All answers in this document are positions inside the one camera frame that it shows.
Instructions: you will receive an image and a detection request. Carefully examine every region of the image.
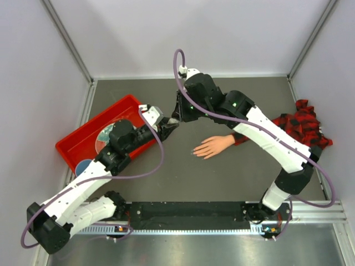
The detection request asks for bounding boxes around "clear nail polish bottle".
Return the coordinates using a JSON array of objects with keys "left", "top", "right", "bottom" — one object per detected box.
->
[{"left": 168, "top": 118, "right": 180, "bottom": 125}]

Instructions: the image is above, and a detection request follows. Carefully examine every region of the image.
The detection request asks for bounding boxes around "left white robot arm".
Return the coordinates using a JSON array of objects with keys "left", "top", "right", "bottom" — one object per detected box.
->
[{"left": 24, "top": 112, "right": 179, "bottom": 254}]

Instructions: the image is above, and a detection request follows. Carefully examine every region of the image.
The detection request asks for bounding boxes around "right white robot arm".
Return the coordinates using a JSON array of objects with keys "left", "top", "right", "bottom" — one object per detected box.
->
[{"left": 172, "top": 69, "right": 322, "bottom": 219}]

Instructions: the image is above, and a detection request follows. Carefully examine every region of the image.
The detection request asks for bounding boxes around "mannequin hand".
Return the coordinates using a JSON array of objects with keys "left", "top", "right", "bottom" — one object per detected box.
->
[{"left": 192, "top": 135, "right": 235, "bottom": 160}]

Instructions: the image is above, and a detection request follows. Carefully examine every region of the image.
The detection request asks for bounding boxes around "red and teal plate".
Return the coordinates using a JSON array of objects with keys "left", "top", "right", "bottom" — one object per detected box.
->
[{"left": 95, "top": 119, "right": 136, "bottom": 154}]

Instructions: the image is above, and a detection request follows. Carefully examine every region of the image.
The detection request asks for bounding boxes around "red plastic tray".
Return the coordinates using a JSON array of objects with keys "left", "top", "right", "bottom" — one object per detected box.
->
[{"left": 56, "top": 95, "right": 157, "bottom": 176}]

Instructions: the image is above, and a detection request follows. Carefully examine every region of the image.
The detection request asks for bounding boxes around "blue plastic cup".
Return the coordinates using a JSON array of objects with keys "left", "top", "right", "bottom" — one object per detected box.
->
[{"left": 74, "top": 159, "right": 92, "bottom": 177}]

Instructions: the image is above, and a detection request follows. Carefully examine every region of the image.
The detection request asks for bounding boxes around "red plaid shirt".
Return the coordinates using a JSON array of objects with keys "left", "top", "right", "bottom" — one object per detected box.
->
[{"left": 231, "top": 99, "right": 333, "bottom": 154}]

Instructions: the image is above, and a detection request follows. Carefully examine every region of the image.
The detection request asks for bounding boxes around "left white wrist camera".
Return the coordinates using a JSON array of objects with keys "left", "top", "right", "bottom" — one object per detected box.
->
[{"left": 138, "top": 105, "right": 164, "bottom": 127}]

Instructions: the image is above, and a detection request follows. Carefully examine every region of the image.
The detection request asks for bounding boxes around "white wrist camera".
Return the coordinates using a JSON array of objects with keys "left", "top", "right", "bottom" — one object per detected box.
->
[
  {"left": 138, "top": 105, "right": 164, "bottom": 127},
  {"left": 177, "top": 65, "right": 203, "bottom": 81}
]

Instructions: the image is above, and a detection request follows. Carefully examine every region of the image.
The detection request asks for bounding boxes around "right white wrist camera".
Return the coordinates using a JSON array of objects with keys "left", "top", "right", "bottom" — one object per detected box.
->
[{"left": 177, "top": 65, "right": 203, "bottom": 81}]

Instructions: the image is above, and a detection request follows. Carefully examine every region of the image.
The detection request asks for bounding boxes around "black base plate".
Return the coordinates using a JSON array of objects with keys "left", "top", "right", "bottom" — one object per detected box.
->
[{"left": 129, "top": 202, "right": 248, "bottom": 229}]

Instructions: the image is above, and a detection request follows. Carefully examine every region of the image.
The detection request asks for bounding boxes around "slotted cable duct rail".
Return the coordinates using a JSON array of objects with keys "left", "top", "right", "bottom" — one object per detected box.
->
[{"left": 74, "top": 221, "right": 295, "bottom": 236}]

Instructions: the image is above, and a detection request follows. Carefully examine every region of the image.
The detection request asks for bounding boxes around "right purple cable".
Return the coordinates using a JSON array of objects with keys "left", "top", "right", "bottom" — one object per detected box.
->
[{"left": 173, "top": 49, "right": 338, "bottom": 241}]

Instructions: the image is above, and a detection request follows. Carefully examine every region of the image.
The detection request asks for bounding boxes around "purple cable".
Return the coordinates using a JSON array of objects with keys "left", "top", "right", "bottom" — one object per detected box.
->
[
  {"left": 21, "top": 106, "right": 165, "bottom": 248},
  {"left": 173, "top": 49, "right": 338, "bottom": 241}
]

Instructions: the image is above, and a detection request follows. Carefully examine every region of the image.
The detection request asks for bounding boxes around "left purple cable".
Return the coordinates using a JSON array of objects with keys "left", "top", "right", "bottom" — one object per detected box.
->
[{"left": 21, "top": 106, "right": 165, "bottom": 248}]

